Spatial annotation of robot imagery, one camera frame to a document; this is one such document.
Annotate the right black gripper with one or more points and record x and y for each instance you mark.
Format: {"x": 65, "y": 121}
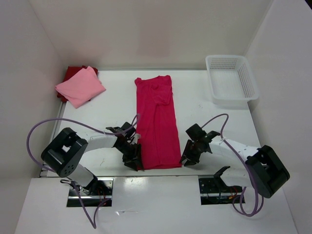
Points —
{"x": 186, "y": 154}

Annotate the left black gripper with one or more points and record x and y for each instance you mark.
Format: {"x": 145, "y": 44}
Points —
{"x": 130, "y": 162}

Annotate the magenta t shirt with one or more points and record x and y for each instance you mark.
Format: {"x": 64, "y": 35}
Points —
{"x": 160, "y": 148}

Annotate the light pink t shirt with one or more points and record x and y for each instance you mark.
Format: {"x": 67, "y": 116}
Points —
{"x": 81, "y": 87}

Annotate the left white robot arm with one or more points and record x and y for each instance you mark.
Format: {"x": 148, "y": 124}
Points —
{"x": 65, "y": 151}

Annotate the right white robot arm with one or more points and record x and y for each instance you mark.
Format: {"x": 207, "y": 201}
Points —
{"x": 262, "y": 168}

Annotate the white plastic basket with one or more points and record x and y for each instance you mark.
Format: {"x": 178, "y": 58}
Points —
{"x": 231, "y": 79}

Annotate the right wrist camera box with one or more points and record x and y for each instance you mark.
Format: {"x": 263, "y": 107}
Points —
{"x": 195, "y": 132}

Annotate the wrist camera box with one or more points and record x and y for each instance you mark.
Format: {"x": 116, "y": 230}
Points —
{"x": 127, "y": 130}
{"x": 195, "y": 132}

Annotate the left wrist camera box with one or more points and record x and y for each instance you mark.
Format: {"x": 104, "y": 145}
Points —
{"x": 127, "y": 130}

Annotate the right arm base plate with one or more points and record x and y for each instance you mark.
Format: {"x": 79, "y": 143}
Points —
{"x": 212, "y": 194}

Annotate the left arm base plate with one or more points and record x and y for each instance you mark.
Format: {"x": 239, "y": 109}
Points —
{"x": 93, "y": 196}

